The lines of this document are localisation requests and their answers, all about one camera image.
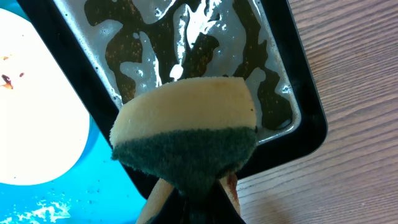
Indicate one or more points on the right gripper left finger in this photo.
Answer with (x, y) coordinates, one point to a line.
(174, 211)

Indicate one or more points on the white plate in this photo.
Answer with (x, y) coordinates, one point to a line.
(44, 124)

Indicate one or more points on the black baking tray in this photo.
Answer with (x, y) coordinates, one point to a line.
(112, 51)

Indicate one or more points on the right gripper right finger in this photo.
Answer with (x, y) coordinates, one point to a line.
(218, 209)

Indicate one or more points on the teal plastic tray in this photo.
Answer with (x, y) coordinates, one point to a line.
(95, 190)

